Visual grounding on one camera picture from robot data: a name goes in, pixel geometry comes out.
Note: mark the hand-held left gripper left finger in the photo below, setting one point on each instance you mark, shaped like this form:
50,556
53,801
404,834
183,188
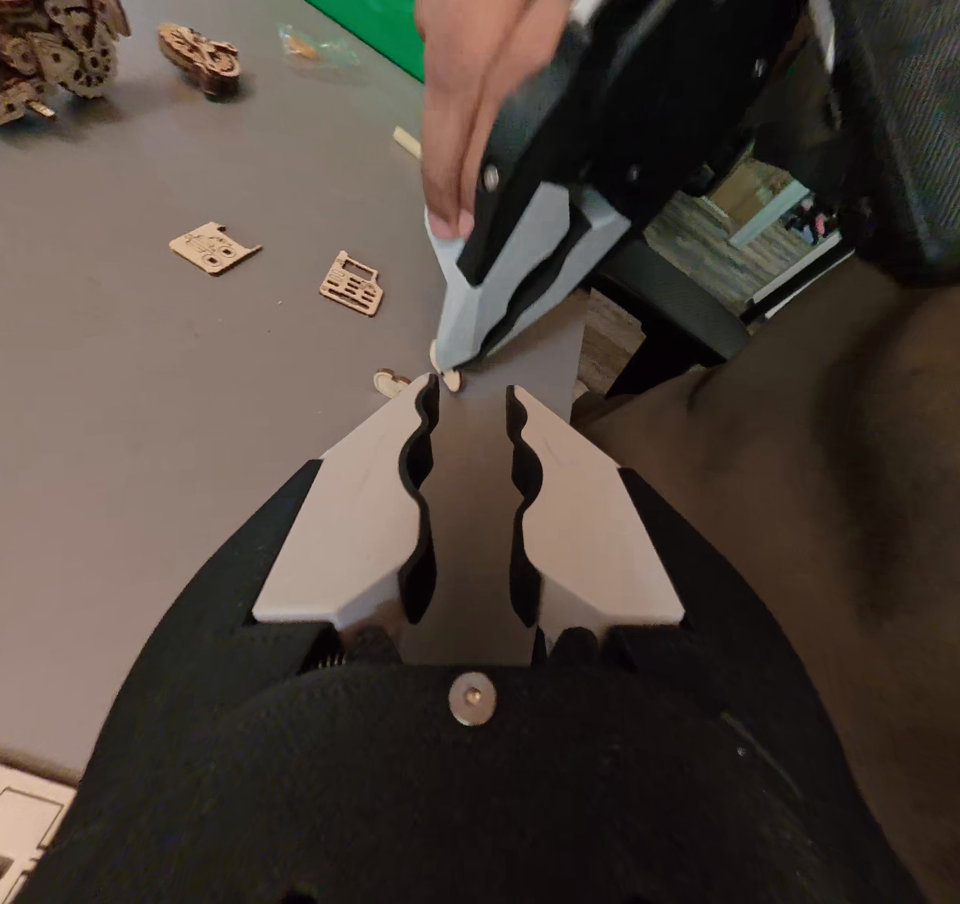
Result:
352,536

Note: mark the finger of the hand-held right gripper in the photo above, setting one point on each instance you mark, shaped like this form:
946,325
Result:
607,228
465,319

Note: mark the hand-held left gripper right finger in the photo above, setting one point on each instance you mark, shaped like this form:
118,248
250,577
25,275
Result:
592,544

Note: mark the notched wooden disc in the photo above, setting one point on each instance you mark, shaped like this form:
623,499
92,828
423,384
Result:
390,382
452,382

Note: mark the person's right hand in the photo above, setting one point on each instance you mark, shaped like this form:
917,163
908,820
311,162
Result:
480,33

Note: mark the slotted wooden panel piece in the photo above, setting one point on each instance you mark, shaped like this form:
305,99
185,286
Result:
373,290

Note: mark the small white stick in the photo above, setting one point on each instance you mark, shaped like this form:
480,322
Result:
407,142

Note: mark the engraved wooden panel piece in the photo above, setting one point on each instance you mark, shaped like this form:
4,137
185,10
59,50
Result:
236,255

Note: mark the grey fabric chair back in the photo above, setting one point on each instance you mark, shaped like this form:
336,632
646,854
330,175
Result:
900,93

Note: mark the clear bag of small parts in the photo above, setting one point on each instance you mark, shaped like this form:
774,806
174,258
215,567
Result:
307,45

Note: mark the small wooden gear assembly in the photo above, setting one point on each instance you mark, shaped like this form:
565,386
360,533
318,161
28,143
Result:
199,60

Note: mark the wooden parts sheet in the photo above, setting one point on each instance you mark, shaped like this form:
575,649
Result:
22,784

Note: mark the wooden motorcycle model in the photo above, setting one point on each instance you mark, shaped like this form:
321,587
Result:
67,26

